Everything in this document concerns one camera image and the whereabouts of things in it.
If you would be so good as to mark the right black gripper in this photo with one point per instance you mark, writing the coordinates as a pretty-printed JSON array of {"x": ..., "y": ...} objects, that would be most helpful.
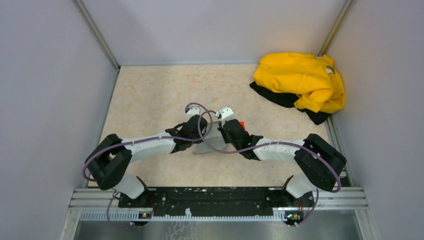
[{"x": 221, "y": 127}]

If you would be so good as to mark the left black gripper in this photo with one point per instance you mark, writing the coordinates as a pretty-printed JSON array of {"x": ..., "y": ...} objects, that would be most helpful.
[{"x": 197, "y": 141}]

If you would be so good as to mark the white cardboard box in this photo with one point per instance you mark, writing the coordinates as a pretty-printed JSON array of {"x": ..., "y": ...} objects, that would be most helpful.
[{"x": 214, "y": 138}]

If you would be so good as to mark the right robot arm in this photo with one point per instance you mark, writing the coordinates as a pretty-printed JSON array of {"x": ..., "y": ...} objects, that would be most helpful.
[{"x": 320, "y": 163}]

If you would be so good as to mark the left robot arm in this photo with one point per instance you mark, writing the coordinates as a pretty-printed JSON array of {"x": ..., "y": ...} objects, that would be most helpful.
[{"x": 108, "y": 163}]

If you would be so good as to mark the black garment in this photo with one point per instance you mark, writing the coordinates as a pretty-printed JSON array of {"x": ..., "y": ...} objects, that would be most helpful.
[{"x": 287, "y": 100}]

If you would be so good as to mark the yellow garment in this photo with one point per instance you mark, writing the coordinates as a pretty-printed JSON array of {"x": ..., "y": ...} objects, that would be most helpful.
[{"x": 313, "y": 79}]

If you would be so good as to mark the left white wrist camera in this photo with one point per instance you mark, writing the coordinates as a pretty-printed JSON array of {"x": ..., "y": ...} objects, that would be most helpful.
[{"x": 192, "y": 110}]

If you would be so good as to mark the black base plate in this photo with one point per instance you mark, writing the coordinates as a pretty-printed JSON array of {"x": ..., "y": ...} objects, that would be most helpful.
[{"x": 215, "y": 201}]

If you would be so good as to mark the aluminium frame rail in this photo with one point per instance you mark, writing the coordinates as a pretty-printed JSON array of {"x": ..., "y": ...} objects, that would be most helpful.
[{"x": 96, "y": 205}]

